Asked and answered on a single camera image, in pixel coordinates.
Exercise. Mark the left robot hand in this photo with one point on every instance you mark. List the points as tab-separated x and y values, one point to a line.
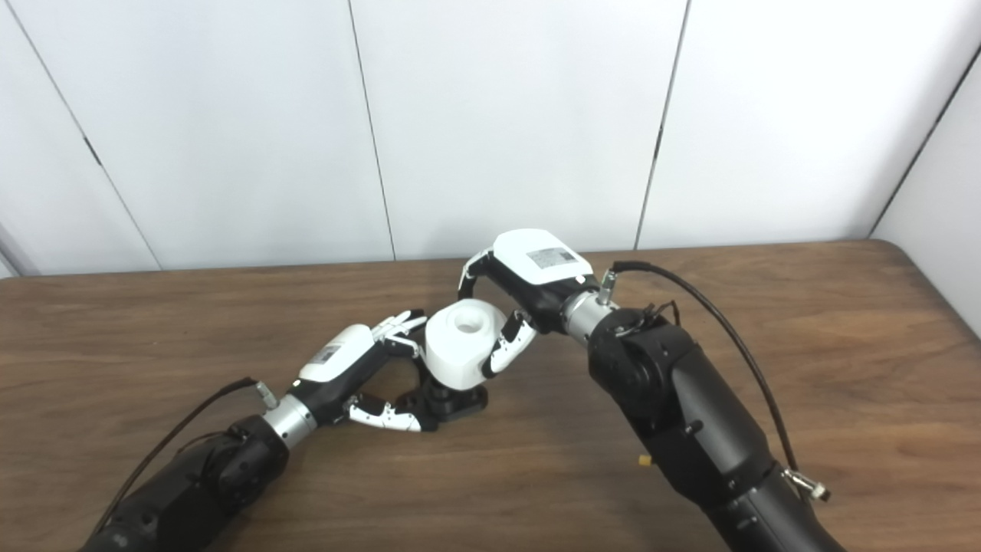
341	364

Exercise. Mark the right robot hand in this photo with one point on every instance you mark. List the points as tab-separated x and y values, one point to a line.
536	268

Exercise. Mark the round white piece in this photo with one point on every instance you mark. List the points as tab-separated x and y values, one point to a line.
460	345

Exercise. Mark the black holder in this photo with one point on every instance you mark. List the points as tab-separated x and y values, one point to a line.
460	402

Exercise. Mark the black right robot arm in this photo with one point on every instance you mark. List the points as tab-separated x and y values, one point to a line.
682	406

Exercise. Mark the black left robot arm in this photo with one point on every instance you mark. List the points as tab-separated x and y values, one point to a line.
191	483

